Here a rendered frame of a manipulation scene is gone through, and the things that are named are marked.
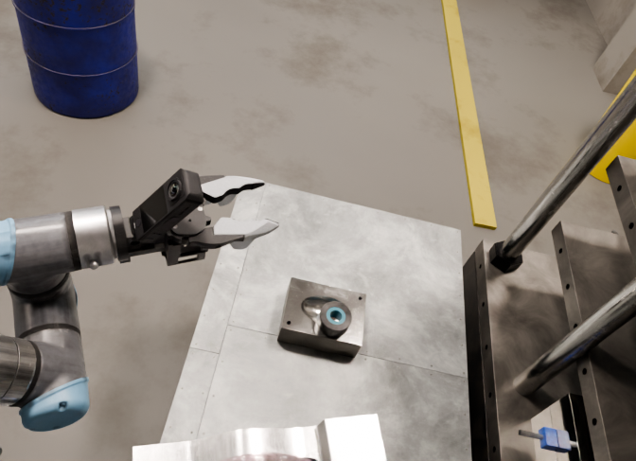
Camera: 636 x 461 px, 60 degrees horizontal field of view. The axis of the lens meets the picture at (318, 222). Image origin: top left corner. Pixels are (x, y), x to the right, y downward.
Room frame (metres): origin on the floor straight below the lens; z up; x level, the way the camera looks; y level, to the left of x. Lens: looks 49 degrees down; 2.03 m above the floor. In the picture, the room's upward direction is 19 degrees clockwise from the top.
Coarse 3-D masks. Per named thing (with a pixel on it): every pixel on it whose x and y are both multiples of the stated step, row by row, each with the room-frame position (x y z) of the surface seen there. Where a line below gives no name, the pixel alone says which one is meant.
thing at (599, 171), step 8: (624, 88) 2.97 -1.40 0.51; (632, 128) 2.79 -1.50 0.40; (624, 136) 2.79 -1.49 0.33; (632, 136) 2.78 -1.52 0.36; (616, 144) 2.80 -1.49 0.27; (624, 144) 2.78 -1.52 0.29; (632, 144) 2.77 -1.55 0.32; (608, 152) 2.80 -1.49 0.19; (616, 152) 2.79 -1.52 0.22; (624, 152) 2.77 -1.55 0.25; (632, 152) 2.77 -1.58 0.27; (608, 160) 2.79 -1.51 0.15; (600, 168) 2.80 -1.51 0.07; (600, 176) 2.79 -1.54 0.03
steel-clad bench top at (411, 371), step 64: (256, 192) 1.09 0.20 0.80; (256, 256) 0.87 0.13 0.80; (320, 256) 0.94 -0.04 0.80; (384, 256) 1.02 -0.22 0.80; (448, 256) 1.09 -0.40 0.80; (256, 320) 0.68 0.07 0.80; (384, 320) 0.81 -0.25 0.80; (448, 320) 0.87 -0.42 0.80; (192, 384) 0.48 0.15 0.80; (256, 384) 0.52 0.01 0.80; (320, 384) 0.57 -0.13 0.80; (384, 384) 0.63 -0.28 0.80; (448, 384) 0.68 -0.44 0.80; (384, 448) 0.48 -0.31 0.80; (448, 448) 0.53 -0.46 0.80
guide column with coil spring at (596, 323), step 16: (624, 288) 0.77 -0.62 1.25; (608, 304) 0.76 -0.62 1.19; (624, 304) 0.74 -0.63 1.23; (592, 320) 0.75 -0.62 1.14; (608, 320) 0.74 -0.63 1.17; (624, 320) 0.73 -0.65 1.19; (576, 336) 0.75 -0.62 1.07; (592, 336) 0.73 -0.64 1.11; (608, 336) 0.74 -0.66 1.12; (560, 352) 0.74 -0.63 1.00; (576, 352) 0.73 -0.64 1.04; (528, 368) 0.76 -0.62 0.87; (544, 368) 0.74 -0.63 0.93; (560, 368) 0.73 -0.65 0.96; (528, 384) 0.73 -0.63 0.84
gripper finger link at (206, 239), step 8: (208, 232) 0.42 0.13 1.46; (192, 240) 0.40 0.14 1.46; (200, 240) 0.40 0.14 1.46; (208, 240) 0.41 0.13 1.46; (216, 240) 0.41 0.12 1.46; (224, 240) 0.41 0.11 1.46; (232, 240) 0.42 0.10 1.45; (240, 240) 0.43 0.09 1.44; (208, 248) 0.40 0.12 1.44; (216, 248) 0.41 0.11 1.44
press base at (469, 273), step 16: (464, 272) 1.19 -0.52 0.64; (464, 288) 1.13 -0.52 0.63; (464, 304) 1.07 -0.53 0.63; (480, 336) 0.91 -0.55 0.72; (480, 352) 0.86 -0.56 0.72; (480, 368) 0.81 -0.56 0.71; (480, 384) 0.77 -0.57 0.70; (480, 400) 0.73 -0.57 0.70; (480, 416) 0.69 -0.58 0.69; (480, 432) 0.64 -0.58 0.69; (480, 448) 0.61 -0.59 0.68
